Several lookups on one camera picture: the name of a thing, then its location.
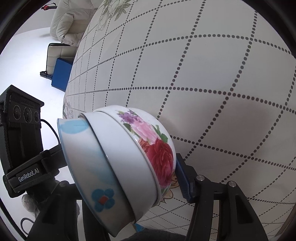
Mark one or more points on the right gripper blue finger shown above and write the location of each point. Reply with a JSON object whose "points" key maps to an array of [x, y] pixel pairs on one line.
{"points": [[186, 176]]}

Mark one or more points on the plain white bowl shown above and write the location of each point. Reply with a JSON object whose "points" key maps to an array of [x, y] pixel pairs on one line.
{"points": [[153, 140]]}

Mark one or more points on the white bowl dark rim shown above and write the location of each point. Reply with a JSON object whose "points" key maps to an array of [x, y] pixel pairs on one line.
{"points": [[128, 162]]}

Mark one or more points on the white bowl blue dots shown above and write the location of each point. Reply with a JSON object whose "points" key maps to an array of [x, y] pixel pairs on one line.
{"points": [[93, 175]]}

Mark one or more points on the white gloved left hand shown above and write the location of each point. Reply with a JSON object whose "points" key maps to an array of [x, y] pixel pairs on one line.
{"points": [[30, 205]]}

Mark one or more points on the blue mat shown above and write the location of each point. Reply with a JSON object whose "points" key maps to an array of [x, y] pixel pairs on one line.
{"points": [[61, 74]]}

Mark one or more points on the diamond pattern tablecloth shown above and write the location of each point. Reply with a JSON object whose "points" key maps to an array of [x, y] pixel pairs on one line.
{"points": [[218, 77]]}

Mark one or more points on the cream padded folding chair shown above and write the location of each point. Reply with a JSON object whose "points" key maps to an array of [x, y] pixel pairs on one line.
{"points": [[57, 51]]}

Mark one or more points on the white puffer jacket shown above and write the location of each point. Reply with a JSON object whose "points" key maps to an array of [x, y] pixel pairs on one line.
{"points": [[71, 20]]}

